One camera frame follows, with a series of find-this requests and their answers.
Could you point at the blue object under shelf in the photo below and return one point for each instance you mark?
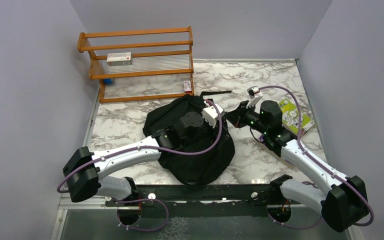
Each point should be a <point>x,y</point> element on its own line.
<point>108,81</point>

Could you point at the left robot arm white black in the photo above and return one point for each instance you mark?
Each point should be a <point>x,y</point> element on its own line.
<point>88,174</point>

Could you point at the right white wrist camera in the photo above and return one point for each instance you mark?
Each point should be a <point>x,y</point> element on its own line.
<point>255,96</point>

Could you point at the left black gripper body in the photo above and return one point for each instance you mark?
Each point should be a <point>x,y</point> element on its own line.
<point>205,133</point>

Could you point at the black student backpack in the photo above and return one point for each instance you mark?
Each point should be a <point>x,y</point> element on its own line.
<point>196,165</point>

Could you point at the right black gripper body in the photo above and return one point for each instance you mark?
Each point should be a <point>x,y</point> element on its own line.
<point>248,116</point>

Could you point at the wooden shelf rack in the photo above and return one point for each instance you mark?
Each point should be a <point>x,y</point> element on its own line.
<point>149,59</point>

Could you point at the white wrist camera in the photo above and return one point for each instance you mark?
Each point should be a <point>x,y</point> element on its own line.
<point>255,96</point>
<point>211,114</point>

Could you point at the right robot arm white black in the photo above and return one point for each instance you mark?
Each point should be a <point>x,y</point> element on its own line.
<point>340,200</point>

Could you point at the white red box on shelf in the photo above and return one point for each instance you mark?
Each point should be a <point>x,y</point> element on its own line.
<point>119,59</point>

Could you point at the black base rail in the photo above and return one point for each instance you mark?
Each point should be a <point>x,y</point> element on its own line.
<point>221,200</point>

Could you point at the small red white box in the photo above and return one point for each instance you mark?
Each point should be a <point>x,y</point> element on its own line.
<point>187,86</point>

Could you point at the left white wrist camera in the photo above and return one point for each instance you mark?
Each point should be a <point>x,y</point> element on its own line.
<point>211,114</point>

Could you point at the green comic book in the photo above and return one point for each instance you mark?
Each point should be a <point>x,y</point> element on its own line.
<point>290,118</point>

